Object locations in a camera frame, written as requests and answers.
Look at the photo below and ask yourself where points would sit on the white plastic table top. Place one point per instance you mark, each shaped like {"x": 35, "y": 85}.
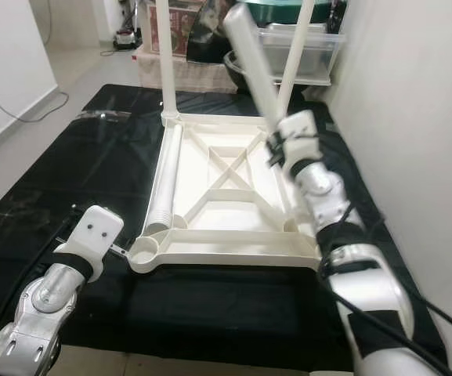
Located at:
{"x": 226, "y": 247}

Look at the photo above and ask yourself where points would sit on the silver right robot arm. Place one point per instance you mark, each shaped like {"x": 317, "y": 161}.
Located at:
{"x": 323, "y": 188}

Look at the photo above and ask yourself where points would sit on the black tablecloth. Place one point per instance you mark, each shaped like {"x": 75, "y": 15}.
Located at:
{"x": 178, "y": 313}

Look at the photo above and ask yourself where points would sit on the black wok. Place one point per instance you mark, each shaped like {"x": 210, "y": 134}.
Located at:
{"x": 237, "y": 70}

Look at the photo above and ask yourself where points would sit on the clear plastic container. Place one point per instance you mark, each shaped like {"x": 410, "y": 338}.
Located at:
{"x": 320, "y": 51}

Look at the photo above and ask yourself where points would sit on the clear tape strip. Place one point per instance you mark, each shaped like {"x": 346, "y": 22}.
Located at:
{"x": 104, "y": 116}

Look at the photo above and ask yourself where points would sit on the black bag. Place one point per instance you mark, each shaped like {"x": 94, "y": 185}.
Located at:
{"x": 210, "y": 31}

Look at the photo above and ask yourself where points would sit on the green round pot lid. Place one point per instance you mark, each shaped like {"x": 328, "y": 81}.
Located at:
{"x": 280, "y": 9}

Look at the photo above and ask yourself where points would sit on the dark teal snack bag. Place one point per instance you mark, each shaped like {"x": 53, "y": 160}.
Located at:
{"x": 335, "y": 16}

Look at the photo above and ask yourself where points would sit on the beige cloth covered shelf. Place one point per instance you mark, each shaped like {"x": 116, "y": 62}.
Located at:
{"x": 155, "y": 74}

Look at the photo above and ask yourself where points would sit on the red printed carton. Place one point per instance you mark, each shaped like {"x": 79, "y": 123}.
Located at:
{"x": 182, "y": 31}

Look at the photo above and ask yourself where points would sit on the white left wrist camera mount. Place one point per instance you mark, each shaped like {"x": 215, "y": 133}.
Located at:
{"x": 100, "y": 227}

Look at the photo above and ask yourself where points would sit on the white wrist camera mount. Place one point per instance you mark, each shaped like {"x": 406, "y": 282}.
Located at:
{"x": 300, "y": 129}
{"x": 100, "y": 227}

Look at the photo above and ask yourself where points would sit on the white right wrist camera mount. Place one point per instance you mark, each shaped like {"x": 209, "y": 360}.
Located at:
{"x": 300, "y": 129}

